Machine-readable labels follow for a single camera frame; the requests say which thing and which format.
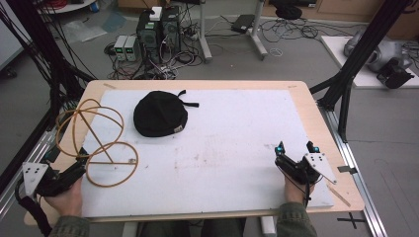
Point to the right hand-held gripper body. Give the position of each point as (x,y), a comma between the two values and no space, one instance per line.
(298,171)

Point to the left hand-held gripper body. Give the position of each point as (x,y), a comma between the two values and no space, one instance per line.
(34,174)

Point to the wooden hoop hat stand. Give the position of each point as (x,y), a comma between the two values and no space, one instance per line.
(99,148)

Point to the black hat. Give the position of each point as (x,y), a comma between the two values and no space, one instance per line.
(159,113)

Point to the person's right hand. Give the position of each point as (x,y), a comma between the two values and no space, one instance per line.
(294,192)

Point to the person's left hand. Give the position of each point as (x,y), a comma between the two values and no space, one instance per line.
(67,200)

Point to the grey tape strip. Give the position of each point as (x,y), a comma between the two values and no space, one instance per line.
(346,169)

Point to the thin wooden stick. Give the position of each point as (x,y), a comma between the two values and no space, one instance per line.
(339,196)

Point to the white foam mat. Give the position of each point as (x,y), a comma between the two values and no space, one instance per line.
(230,148)

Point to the black tape cross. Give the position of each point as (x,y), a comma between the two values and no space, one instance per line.
(351,220)

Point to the white floor platform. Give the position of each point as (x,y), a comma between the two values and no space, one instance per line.
(339,56)

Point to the black device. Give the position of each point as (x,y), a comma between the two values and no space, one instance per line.
(395,75)

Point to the grey power supply unit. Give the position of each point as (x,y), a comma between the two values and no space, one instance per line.
(131,48)
(120,47)

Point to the grey desk leg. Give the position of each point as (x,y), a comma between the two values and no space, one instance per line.
(258,36)
(205,36)

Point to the person's legs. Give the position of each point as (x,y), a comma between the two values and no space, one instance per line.
(191,227)

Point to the grey robot shell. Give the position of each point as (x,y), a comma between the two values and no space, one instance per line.
(383,52)

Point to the clear plastic sheet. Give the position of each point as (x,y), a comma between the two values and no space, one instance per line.
(82,31)

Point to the flat black box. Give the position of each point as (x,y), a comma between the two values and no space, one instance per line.
(243,23)

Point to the black computer tower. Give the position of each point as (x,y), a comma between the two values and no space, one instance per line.
(149,36)
(171,29)

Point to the black round stool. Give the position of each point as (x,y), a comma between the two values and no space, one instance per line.
(288,12)

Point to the white box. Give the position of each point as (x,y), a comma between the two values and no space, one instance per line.
(155,13)

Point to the aluminium rail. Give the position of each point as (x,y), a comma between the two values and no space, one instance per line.
(29,154)
(355,177)

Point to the black metal frame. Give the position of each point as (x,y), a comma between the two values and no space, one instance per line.
(359,56)
(49,49)

